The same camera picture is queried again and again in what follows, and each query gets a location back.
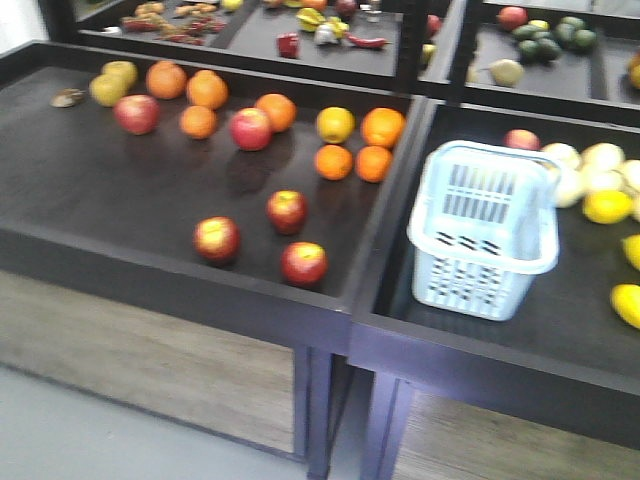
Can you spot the light blue plastic basket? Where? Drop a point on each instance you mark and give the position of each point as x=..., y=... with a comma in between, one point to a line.
x=483, y=226

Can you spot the red apple near basket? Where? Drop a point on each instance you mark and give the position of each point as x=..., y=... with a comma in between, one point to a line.
x=522, y=139

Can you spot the red apple front right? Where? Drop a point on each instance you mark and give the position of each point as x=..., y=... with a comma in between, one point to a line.
x=303, y=263

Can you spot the red apple front middle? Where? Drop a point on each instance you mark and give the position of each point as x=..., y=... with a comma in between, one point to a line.
x=287, y=211

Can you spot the small orange lower left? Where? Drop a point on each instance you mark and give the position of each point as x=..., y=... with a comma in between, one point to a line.
x=333, y=162

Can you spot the small orange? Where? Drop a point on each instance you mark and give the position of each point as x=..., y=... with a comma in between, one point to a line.
x=333, y=162
x=372, y=163
x=198, y=122

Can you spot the small orange lower right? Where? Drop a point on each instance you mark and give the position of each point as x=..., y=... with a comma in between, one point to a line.
x=372, y=163

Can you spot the red apple front left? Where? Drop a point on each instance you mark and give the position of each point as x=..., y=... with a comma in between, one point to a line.
x=217, y=239

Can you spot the yellow orange fruit right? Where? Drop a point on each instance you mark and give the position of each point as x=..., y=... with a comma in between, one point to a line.
x=335, y=124

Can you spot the large orange far right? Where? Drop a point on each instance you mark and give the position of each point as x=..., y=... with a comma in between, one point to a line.
x=382, y=127

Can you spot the red apple back middle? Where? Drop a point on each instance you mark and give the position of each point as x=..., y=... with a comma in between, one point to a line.
x=250, y=129

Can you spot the black produce display table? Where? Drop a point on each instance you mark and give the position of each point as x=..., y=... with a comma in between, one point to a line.
x=88, y=206

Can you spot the orange behind middle apple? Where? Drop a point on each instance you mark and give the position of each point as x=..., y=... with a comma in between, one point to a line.
x=280, y=110

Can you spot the small orange middle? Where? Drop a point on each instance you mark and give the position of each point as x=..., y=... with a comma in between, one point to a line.
x=198, y=122

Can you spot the black right produce table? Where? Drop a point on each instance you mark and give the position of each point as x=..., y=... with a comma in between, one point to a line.
x=552, y=393

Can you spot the red bell pepper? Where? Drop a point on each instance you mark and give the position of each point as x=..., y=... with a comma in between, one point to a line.
x=288, y=45

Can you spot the red chili pepper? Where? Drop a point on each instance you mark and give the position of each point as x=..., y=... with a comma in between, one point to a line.
x=366, y=43

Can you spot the white garlic bulb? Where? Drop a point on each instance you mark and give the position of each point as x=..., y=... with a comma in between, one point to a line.
x=324, y=35

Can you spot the red apple back left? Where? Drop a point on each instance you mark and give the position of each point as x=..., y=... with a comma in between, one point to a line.
x=137, y=114

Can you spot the orange back left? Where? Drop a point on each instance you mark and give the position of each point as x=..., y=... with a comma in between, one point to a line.
x=165, y=80

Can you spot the yellow pear fruit rear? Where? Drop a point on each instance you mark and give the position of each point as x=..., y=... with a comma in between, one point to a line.
x=127, y=70

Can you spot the yellow pear fruit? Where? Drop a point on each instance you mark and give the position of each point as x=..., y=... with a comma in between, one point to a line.
x=127, y=70
x=108, y=89

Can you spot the yellow pear fruit front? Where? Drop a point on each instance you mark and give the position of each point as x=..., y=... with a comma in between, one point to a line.
x=108, y=89

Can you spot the yellow lemon upper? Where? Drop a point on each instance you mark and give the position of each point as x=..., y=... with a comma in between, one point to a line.
x=607, y=206

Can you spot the yellow lemon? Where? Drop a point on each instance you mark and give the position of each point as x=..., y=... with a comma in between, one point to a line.
x=607, y=206
x=631, y=249
x=624, y=300

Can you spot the brown mushroom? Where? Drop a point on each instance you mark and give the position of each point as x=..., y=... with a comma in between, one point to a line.
x=67, y=97

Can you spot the yellow lemon lower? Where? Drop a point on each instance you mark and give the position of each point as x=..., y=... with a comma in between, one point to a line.
x=624, y=300

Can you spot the yellow lemon middle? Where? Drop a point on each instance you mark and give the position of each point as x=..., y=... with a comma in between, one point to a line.
x=631, y=249

